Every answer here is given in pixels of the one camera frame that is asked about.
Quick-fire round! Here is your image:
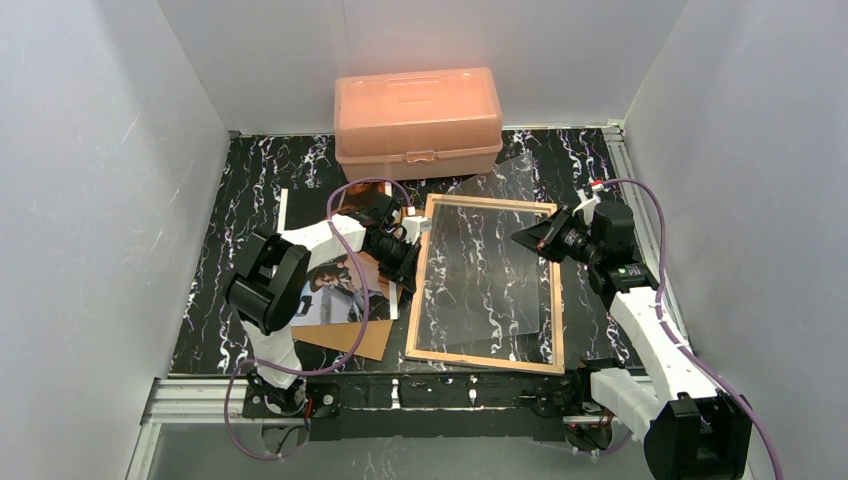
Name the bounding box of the aluminium right side rail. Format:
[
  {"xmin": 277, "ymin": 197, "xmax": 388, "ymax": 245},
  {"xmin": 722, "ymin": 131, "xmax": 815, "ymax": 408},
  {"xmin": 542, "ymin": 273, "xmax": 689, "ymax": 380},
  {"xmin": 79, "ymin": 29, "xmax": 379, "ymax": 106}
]
[{"xmin": 602, "ymin": 121, "xmax": 688, "ymax": 343}]

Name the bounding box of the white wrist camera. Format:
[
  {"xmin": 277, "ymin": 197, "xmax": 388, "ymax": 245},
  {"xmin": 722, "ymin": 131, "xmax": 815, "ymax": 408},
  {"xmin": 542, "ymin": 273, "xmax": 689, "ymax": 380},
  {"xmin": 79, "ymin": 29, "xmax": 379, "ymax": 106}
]
[
  {"xmin": 573, "ymin": 180, "xmax": 605, "ymax": 226},
  {"xmin": 401, "ymin": 215, "xmax": 432, "ymax": 244}
]

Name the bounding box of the white wooden picture frame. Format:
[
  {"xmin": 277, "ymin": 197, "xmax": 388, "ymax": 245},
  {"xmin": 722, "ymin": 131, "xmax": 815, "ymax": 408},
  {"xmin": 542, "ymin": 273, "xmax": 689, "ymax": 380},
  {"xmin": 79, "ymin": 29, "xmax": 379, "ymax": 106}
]
[{"xmin": 405, "ymin": 194, "xmax": 566, "ymax": 375}]

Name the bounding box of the brown cardboard backing board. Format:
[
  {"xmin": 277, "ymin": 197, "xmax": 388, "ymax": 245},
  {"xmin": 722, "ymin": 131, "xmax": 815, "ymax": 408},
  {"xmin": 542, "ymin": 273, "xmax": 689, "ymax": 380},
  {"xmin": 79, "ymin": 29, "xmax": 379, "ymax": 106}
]
[{"xmin": 291, "ymin": 192, "xmax": 407, "ymax": 363}]

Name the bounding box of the aluminium front rail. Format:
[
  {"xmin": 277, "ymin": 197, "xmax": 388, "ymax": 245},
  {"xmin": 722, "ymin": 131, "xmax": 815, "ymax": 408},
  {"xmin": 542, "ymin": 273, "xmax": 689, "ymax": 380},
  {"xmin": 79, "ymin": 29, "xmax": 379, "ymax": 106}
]
[{"xmin": 140, "ymin": 377, "xmax": 737, "ymax": 427}]

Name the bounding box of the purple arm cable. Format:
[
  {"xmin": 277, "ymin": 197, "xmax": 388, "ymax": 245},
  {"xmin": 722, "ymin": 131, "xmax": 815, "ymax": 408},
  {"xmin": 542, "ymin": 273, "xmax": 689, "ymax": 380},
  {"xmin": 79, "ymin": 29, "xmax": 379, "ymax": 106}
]
[
  {"xmin": 599, "ymin": 177, "xmax": 786, "ymax": 480},
  {"xmin": 223, "ymin": 177, "xmax": 415, "ymax": 463}
]

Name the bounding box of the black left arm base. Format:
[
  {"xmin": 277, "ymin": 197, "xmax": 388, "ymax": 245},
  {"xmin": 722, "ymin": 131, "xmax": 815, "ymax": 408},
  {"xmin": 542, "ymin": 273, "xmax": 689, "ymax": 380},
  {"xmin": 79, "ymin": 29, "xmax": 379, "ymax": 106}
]
[{"xmin": 242, "ymin": 369, "xmax": 341, "ymax": 418}]

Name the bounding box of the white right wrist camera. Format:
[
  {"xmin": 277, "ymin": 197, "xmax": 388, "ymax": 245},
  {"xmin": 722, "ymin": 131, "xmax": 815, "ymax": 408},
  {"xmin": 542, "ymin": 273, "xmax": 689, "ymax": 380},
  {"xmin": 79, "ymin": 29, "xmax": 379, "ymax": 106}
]
[{"xmin": 573, "ymin": 180, "xmax": 605, "ymax": 226}]

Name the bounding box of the clear acrylic sheet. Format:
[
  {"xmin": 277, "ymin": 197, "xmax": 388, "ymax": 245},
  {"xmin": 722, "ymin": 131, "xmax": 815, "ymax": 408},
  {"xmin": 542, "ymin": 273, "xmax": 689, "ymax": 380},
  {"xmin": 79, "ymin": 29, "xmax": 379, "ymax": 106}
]
[{"xmin": 433, "ymin": 150, "xmax": 541, "ymax": 346}]

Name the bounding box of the aluminium rail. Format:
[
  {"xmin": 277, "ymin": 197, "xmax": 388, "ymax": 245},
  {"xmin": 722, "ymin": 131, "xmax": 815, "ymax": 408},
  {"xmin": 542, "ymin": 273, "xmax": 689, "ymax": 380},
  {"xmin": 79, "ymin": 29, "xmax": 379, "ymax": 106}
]
[
  {"xmin": 140, "ymin": 377, "xmax": 737, "ymax": 427},
  {"xmin": 602, "ymin": 121, "xmax": 688, "ymax": 343}
]

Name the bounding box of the printed photo with white border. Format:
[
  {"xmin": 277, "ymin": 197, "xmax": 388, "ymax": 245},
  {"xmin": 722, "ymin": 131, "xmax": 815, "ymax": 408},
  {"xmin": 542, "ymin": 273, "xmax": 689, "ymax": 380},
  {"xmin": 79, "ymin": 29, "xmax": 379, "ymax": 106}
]
[{"xmin": 276, "ymin": 187, "xmax": 398, "ymax": 326}]

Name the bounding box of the translucent orange plastic box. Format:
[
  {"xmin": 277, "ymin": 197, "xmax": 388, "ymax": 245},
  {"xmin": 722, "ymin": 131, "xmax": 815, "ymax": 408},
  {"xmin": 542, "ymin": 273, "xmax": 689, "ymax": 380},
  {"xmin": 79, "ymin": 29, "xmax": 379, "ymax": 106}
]
[{"xmin": 334, "ymin": 67, "xmax": 503, "ymax": 181}]

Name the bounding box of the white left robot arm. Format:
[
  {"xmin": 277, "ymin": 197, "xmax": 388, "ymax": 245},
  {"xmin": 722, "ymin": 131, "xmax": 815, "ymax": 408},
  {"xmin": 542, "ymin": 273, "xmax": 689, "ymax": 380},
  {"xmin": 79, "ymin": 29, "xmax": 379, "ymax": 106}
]
[{"xmin": 224, "ymin": 192, "xmax": 430, "ymax": 391}]

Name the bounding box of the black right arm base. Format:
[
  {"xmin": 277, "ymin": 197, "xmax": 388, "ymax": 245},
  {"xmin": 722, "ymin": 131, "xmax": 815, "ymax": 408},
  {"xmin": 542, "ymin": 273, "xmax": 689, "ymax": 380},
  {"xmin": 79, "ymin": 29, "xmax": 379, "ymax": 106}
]
[{"xmin": 526, "ymin": 359, "xmax": 628, "ymax": 424}]

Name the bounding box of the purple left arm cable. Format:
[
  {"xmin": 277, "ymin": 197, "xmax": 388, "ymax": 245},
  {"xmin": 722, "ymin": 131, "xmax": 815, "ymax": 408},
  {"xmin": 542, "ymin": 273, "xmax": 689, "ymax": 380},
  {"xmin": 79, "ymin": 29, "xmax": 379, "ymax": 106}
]
[{"xmin": 223, "ymin": 177, "xmax": 415, "ymax": 463}]

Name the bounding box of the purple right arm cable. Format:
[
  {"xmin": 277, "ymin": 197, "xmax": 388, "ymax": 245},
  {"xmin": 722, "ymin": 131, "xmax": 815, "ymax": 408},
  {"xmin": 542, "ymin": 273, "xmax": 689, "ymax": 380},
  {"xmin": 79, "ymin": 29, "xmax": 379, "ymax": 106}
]
[{"xmin": 599, "ymin": 177, "xmax": 786, "ymax": 480}]

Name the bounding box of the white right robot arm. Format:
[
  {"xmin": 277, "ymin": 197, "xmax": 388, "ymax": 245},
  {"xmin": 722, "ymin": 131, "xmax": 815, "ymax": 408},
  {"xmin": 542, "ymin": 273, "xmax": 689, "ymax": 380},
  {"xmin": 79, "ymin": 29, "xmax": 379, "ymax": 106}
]
[{"xmin": 511, "ymin": 200, "xmax": 752, "ymax": 479}]

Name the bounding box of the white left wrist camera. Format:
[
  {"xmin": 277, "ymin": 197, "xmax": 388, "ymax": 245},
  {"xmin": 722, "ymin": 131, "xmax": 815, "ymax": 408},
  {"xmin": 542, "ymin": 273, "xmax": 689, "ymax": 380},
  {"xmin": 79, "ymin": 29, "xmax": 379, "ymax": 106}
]
[{"xmin": 401, "ymin": 215, "xmax": 432, "ymax": 244}]

